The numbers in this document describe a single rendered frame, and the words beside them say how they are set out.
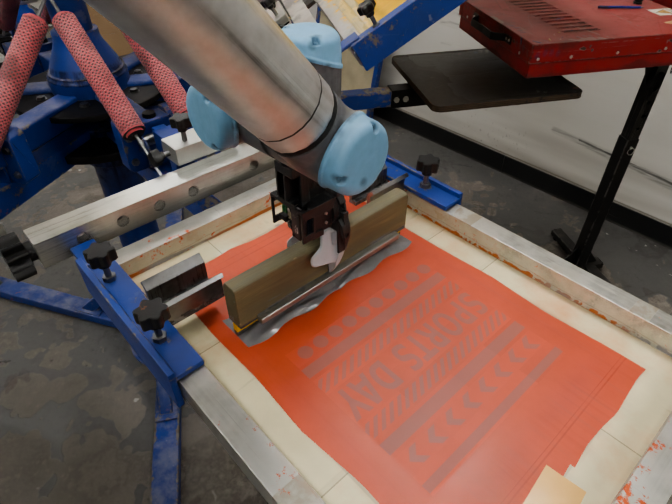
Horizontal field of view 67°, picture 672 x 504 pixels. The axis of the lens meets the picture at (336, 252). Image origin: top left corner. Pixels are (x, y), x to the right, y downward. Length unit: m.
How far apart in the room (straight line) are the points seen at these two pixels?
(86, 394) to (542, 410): 1.63
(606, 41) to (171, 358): 1.32
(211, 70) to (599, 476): 0.60
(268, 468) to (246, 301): 0.23
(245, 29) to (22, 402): 1.88
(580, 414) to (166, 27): 0.64
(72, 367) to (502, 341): 1.68
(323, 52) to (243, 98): 0.23
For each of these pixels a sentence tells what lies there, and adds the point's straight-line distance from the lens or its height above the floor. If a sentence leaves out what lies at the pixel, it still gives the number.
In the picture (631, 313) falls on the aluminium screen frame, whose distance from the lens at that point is 0.86.
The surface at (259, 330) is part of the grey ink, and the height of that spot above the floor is 0.96.
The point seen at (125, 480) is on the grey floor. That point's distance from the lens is 1.82.
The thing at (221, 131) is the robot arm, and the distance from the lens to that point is 0.54.
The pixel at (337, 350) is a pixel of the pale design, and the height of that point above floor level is 0.95.
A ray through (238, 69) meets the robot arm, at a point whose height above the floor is 1.41.
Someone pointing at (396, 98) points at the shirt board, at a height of 0.91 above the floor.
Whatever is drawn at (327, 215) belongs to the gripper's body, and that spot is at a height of 1.11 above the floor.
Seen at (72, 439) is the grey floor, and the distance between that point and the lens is 1.96.
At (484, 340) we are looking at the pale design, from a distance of 0.79.
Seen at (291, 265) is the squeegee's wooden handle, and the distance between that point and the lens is 0.74.
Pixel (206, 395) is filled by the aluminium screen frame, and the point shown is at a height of 0.99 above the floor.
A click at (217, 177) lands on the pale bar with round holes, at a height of 1.02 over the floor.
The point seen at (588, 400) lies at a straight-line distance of 0.77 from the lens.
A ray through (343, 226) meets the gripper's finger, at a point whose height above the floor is 1.09.
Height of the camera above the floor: 1.54
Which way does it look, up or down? 40 degrees down
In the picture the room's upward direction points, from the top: straight up
